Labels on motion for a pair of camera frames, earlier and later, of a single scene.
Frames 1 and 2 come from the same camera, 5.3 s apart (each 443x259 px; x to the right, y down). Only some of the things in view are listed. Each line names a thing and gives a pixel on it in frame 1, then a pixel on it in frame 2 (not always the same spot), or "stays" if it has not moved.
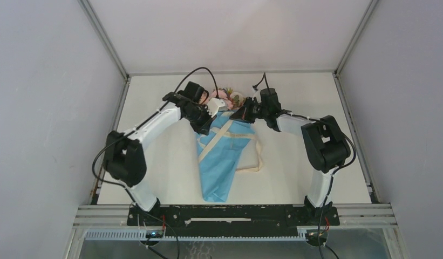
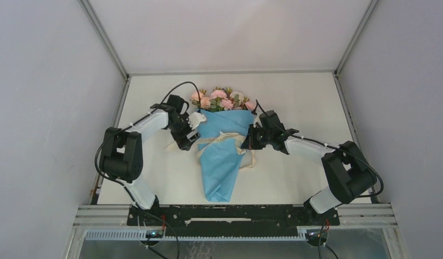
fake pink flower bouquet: [232, 99] stays
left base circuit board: [154, 233] stays
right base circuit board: [313, 234] stays
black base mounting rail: [231, 221] stays
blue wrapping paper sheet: [220, 152] stays
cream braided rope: [219, 135] to [246, 160]
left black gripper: [204, 128] to [186, 142]
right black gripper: [244, 114] to [251, 143]
